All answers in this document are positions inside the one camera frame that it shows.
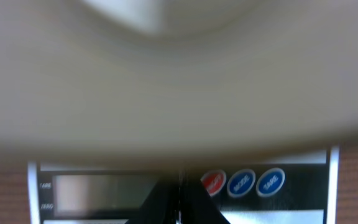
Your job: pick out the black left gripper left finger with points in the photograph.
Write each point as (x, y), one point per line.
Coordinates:
(162, 204)

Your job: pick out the cream round bowl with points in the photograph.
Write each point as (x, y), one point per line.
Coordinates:
(284, 77)

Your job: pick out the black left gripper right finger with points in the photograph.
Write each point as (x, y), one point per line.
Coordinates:
(196, 205)

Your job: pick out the white digital kitchen scale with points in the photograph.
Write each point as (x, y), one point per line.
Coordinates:
(298, 188)

